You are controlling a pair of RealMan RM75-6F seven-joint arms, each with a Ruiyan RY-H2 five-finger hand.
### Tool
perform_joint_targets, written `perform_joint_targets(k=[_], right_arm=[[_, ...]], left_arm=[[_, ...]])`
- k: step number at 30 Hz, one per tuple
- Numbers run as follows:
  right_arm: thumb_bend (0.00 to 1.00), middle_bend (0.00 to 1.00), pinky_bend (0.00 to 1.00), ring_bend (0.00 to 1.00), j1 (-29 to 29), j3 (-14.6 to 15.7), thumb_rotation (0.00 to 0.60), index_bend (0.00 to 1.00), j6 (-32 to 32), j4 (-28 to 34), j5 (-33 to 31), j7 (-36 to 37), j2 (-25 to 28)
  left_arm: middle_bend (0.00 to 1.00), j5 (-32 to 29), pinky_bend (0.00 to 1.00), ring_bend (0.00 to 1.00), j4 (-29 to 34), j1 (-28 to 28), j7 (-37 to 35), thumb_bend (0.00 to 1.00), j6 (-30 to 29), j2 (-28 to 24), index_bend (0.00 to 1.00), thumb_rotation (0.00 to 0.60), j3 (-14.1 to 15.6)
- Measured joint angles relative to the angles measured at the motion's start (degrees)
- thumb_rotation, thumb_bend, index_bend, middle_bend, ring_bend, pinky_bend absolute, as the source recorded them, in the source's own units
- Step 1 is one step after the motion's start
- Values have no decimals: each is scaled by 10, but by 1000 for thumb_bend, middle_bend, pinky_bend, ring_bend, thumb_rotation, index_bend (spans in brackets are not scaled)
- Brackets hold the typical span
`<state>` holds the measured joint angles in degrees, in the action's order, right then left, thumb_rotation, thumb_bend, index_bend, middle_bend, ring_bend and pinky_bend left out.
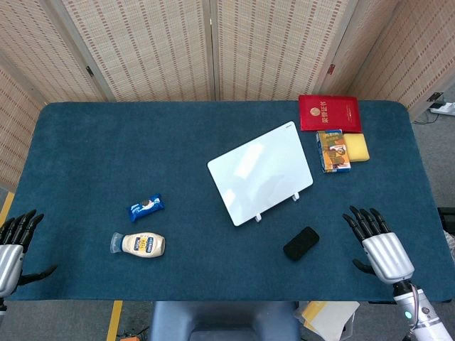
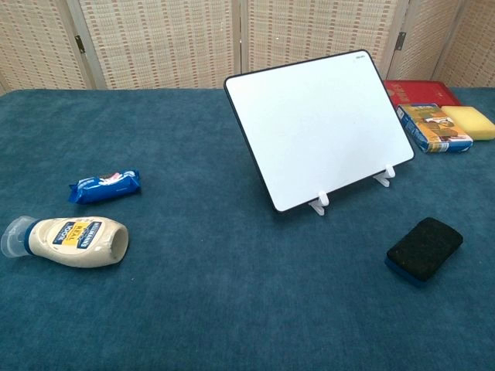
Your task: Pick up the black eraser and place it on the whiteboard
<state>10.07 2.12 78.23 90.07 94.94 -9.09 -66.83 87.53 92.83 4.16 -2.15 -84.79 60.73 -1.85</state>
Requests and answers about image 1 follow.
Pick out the blue cookie pack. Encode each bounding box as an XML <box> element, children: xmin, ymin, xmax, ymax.
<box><xmin>127</xmin><ymin>193</ymin><xmax>166</xmax><ymax>224</ymax></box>

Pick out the mayonnaise squeeze bottle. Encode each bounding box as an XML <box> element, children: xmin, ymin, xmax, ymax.
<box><xmin>110</xmin><ymin>232</ymin><xmax>166</xmax><ymax>257</ymax></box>

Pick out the blue table cloth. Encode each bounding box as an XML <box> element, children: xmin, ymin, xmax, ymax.
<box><xmin>6</xmin><ymin>101</ymin><xmax>449</xmax><ymax>303</ymax></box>

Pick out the yellow white paper bag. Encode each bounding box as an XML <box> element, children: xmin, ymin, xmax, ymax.
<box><xmin>294</xmin><ymin>301</ymin><xmax>360</xmax><ymax>341</ymax></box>

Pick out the black felt whiteboard eraser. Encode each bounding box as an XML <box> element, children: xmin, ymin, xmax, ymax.
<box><xmin>283</xmin><ymin>226</ymin><xmax>321</xmax><ymax>263</ymax></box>

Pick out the yellow sponge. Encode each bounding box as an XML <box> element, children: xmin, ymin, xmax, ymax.
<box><xmin>343</xmin><ymin>133</ymin><xmax>370</xmax><ymax>163</ymax></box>

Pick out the white board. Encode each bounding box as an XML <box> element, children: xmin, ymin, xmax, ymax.
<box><xmin>207</xmin><ymin>120</ymin><xmax>314</xmax><ymax>227</ymax></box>

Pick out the blue yellow snack box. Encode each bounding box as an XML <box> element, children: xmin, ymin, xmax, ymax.
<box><xmin>316</xmin><ymin>129</ymin><xmax>352</xmax><ymax>174</ymax></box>

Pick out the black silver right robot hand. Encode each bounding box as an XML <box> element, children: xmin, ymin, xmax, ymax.
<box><xmin>342</xmin><ymin>205</ymin><xmax>415</xmax><ymax>284</ymax></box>

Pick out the woven folding screen panel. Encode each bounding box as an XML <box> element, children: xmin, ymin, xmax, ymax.
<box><xmin>209</xmin><ymin>0</ymin><xmax>360</xmax><ymax>102</ymax></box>
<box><xmin>0</xmin><ymin>0</ymin><xmax>113</xmax><ymax>104</ymax></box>
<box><xmin>0</xmin><ymin>63</ymin><xmax>46</xmax><ymax>193</ymax></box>
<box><xmin>319</xmin><ymin>0</ymin><xmax>455</xmax><ymax>124</ymax></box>
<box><xmin>49</xmin><ymin>0</ymin><xmax>216</xmax><ymax>103</ymax></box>

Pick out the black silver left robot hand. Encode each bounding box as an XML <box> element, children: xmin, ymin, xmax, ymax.
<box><xmin>0</xmin><ymin>209</ymin><xmax>58</xmax><ymax>299</ymax></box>

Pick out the black box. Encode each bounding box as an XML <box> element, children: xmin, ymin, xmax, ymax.
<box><xmin>437</xmin><ymin>207</ymin><xmax>455</xmax><ymax>234</ymax></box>

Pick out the red certificate book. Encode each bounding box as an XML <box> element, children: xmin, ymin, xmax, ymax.
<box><xmin>298</xmin><ymin>94</ymin><xmax>362</xmax><ymax>133</ymax></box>

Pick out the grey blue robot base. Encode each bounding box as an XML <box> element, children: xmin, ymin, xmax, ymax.
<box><xmin>148</xmin><ymin>301</ymin><xmax>301</xmax><ymax>341</ymax></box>

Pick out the white power strip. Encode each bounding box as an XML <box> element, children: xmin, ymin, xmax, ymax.
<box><xmin>429</xmin><ymin>102</ymin><xmax>455</xmax><ymax>115</ymax></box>

